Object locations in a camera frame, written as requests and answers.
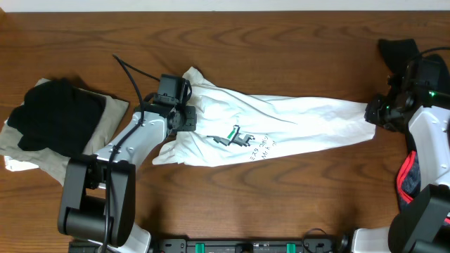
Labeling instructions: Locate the grey red-trimmed garment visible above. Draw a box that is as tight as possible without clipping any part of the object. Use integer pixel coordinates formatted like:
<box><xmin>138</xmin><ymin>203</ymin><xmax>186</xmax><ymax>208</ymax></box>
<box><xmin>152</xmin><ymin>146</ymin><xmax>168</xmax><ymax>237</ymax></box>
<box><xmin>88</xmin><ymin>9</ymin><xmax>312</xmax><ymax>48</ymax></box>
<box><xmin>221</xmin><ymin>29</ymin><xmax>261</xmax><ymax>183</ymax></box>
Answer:
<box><xmin>396</xmin><ymin>150</ymin><xmax>450</xmax><ymax>226</ymax></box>

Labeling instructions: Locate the folded white garment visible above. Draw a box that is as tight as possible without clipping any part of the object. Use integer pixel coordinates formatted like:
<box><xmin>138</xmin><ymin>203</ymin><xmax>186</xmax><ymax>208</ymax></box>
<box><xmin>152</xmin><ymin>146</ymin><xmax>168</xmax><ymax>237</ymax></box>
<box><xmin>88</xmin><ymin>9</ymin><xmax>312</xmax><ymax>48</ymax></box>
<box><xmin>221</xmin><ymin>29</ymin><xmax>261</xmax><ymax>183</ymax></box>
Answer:
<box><xmin>3</xmin><ymin>119</ymin><xmax>39</xmax><ymax>173</ymax></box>

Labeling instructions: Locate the white printed t-shirt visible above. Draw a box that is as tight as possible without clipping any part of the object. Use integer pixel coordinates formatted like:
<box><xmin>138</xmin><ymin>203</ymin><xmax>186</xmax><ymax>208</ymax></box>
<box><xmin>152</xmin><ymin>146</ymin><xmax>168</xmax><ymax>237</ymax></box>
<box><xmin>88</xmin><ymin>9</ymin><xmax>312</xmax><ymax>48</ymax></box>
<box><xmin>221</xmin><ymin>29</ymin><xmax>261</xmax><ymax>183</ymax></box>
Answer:
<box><xmin>153</xmin><ymin>67</ymin><xmax>375</xmax><ymax>167</ymax></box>

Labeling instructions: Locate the black garment at right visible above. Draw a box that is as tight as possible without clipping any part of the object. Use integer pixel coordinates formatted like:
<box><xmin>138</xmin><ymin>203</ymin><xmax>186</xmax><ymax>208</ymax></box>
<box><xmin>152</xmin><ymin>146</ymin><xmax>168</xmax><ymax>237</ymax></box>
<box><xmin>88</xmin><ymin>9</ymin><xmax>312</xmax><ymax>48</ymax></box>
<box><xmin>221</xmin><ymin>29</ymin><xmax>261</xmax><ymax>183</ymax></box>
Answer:
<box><xmin>377</xmin><ymin>38</ymin><xmax>450</xmax><ymax>92</ymax></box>

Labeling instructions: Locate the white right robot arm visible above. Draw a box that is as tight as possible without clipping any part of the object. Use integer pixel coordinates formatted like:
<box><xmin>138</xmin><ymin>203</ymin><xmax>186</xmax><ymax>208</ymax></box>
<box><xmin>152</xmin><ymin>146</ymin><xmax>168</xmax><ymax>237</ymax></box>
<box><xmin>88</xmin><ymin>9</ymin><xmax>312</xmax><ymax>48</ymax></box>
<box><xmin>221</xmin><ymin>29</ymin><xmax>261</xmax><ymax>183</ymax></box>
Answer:
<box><xmin>364</xmin><ymin>58</ymin><xmax>449</xmax><ymax>252</ymax></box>

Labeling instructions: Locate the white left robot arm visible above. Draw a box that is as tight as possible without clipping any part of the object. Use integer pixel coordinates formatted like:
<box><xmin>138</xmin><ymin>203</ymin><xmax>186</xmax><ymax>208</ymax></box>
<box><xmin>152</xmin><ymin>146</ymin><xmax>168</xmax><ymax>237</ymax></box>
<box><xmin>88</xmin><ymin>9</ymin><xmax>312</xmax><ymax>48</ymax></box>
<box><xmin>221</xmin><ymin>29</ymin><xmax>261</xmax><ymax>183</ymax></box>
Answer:
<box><xmin>58</xmin><ymin>102</ymin><xmax>197</xmax><ymax>252</ymax></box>

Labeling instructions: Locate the folded black garment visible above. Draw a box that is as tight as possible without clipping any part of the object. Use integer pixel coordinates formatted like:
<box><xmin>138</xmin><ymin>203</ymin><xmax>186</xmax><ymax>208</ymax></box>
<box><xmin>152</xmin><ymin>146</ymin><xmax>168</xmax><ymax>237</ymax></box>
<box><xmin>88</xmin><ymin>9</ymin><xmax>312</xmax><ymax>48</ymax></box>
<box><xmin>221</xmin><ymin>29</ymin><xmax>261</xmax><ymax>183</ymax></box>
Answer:
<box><xmin>7</xmin><ymin>79</ymin><xmax>106</xmax><ymax>157</ymax></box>

